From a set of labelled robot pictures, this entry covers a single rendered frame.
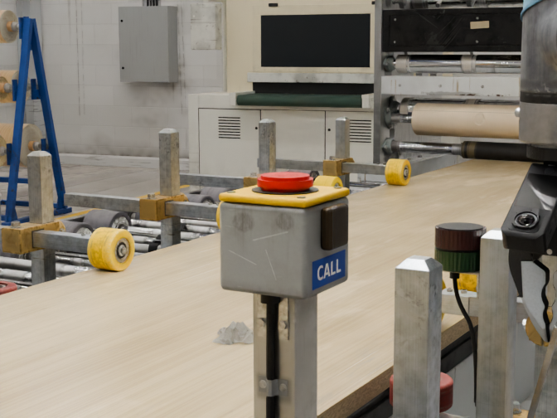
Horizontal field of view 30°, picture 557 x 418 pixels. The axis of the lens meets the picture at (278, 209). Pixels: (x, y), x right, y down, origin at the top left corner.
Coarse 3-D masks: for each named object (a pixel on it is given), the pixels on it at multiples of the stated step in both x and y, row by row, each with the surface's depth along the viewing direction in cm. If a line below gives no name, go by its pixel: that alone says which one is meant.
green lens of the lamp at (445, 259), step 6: (438, 252) 121; (444, 252) 120; (450, 252) 120; (474, 252) 120; (438, 258) 121; (444, 258) 121; (450, 258) 120; (456, 258) 120; (462, 258) 120; (468, 258) 120; (474, 258) 120; (444, 264) 121; (450, 264) 120; (456, 264) 120; (462, 264) 120; (468, 264) 120; (474, 264) 120; (450, 270) 120; (456, 270) 120; (462, 270) 120; (468, 270) 120; (474, 270) 120
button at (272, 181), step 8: (264, 176) 73; (272, 176) 73; (280, 176) 73; (288, 176) 73; (296, 176) 73; (304, 176) 73; (264, 184) 73; (272, 184) 72; (280, 184) 72; (288, 184) 72; (296, 184) 72; (304, 184) 73; (312, 184) 74
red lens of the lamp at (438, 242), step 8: (440, 232) 121; (448, 232) 120; (456, 232) 119; (464, 232) 119; (472, 232) 119; (480, 232) 120; (440, 240) 121; (448, 240) 120; (456, 240) 120; (464, 240) 119; (472, 240) 120; (480, 240) 120; (448, 248) 120; (456, 248) 120; (464, 248) 120; (472, 248) 120
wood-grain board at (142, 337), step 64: (384, 192) 303; (448, 192) 303; (512, 192) 302; (192, 256) 212; (384, 256) 211; (0, 320) 162; (64, 320) 162; (128, 320) 162; (192, 320) 162; (320, 320) 162; (384, 320) 162; (448, 320) 162; (0, 384) 132; (64, 384) 132; (128, 384) 132; (192, 384) 131; (320, 384) 131; (384, 384) 137
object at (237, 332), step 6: (234, 324) 155; (240, 324) 153; (222, 330) 153; (228, 330) 150; (234, 330) 151; (240, 330) 152; (246, 330) 152; (252, 330) 151; (222, 336) 150; (228, 336) 150; (234, 336) 151; (240, 336) 151; (246, 336) 150; (252, 336) 150; (216, 342) 149; (222, 342) 149; (228, 342) 149; (234, 342) 149; (240, 342) 149; (246, 342) 149; (252, 342) 149
